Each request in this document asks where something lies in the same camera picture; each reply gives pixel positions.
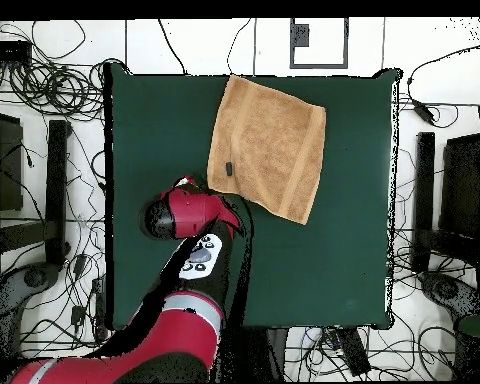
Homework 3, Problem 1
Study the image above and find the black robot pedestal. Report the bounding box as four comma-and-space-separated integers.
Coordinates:
223, 325, 289, 383

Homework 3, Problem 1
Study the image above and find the orange terry towel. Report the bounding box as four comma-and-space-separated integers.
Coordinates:
206, 74, 328, 226

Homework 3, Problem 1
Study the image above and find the narrow black power strip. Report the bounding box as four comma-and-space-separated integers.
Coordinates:
90, 274, 110, 342

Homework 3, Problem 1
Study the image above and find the black rectangular box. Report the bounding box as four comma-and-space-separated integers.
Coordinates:
0, 39, 33, 62

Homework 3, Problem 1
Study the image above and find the wide black power strip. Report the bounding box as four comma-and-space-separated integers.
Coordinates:
335, 327, 372, 377

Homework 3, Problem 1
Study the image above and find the black floor cable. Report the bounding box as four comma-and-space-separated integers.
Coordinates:
226, 18, 252, 76
157, 18, 190, 76

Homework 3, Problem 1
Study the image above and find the grey square frame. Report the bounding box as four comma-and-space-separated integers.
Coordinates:
289, 17, 350, 70

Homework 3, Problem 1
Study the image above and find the black power adapter with cable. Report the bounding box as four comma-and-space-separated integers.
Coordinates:
403, 33, 480, 126

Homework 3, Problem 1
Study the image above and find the coiled black cable bundle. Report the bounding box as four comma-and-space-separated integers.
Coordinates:
7, 57, 107, 121

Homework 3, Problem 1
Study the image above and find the dark green table cloth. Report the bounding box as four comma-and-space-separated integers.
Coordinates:
103, 63, 403, 332

